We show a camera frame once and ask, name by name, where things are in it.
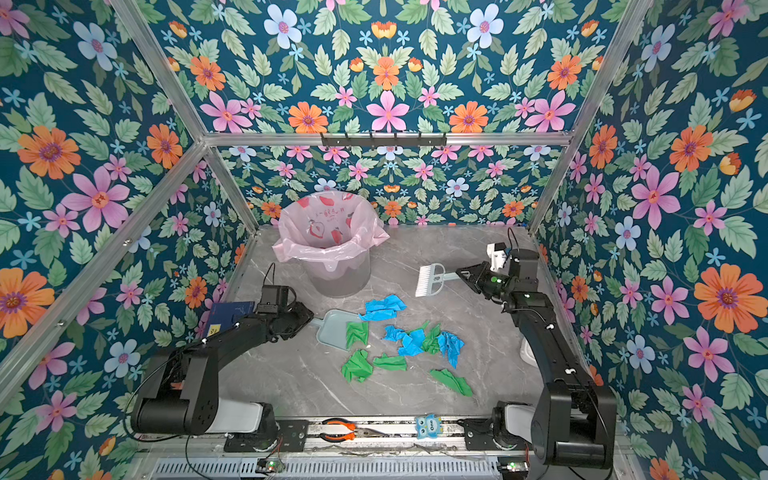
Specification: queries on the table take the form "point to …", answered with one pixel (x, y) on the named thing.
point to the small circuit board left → (270, 465)
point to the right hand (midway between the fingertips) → (458, 269)
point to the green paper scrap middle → (396, 363)
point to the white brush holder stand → (527, 353)
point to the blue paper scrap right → (450, 346)
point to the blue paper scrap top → (382, 309)
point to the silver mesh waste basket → (341, 282)
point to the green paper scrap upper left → (356, 331)
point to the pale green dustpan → (332, 328)
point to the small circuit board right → (512, 467)
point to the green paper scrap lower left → (357, 367)
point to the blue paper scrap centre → (412, 341)
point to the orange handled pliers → (356, 431)
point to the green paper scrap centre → (432, 343)
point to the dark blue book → (221, 315)
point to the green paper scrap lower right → (458, 383)
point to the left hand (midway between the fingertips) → (313, 308)
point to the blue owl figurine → (429, 426)
